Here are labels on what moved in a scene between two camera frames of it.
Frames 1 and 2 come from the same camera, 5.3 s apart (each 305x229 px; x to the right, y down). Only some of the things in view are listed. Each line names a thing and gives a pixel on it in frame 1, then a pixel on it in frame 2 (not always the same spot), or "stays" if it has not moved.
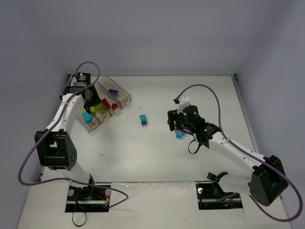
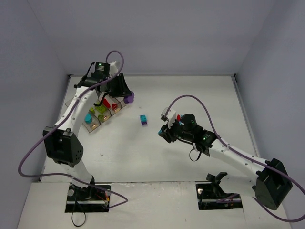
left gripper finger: (92, 98) to (118, 88)
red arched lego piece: (114, 106) stays
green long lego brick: (101, 108) stays
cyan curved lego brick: (87, 117) stays
